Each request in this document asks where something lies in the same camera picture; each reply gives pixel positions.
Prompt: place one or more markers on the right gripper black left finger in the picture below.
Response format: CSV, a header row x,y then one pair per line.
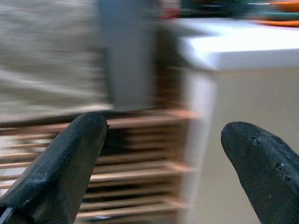
x,y
53,168

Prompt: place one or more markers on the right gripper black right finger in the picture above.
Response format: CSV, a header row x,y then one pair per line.
x,y
264,168

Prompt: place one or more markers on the white counter cabinet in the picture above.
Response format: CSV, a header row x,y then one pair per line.
x,y
245,93

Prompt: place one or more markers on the wooden slatted rack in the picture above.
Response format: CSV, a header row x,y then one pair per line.
x,y
140,168

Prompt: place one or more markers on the orange dish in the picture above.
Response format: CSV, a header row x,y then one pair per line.
x,y
282,23

